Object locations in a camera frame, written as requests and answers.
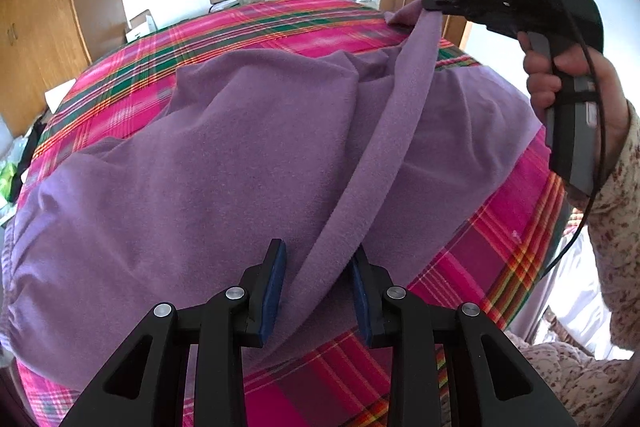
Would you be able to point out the purple fleece pants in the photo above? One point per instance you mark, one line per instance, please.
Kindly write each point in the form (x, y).
(200, 157)

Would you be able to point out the person's floral jacket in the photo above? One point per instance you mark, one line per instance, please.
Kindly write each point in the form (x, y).
(575, 387)

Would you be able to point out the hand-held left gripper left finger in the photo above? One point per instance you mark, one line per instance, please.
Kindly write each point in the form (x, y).
(272, 297)

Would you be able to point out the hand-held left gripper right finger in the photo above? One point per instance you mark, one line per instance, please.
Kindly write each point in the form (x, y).
(361, 307)

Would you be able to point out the person's right hand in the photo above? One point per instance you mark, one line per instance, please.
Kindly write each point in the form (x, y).
(612, 107)

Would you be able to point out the white paper box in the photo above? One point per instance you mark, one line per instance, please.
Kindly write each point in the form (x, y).
(60, 96)

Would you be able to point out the wooden wardrobe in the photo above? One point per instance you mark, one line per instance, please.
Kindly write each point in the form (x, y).
(45, 32)

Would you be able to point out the person's right forearm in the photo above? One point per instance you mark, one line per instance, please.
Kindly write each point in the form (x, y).
(617, 232)

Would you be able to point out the pink green plaid bed sheet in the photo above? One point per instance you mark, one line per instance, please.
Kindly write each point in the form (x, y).
(300, 27)

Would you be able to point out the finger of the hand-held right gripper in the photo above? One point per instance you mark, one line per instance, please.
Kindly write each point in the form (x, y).
(445, 3)

